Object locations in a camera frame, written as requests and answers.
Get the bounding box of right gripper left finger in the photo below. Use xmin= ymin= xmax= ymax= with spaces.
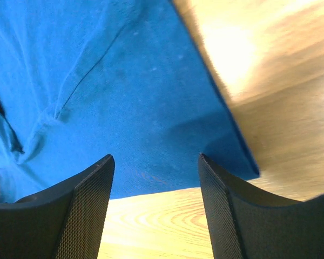
xmin=0 ymin=155 xmax=115 ymax=258

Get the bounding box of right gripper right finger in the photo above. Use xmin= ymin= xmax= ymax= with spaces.
xmin=198 ymin=155 xmax=324 ymax=258

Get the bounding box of blue t shirt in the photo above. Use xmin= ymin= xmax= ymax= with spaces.
xmin=0 ymin=1 xmax=259 ymax=203

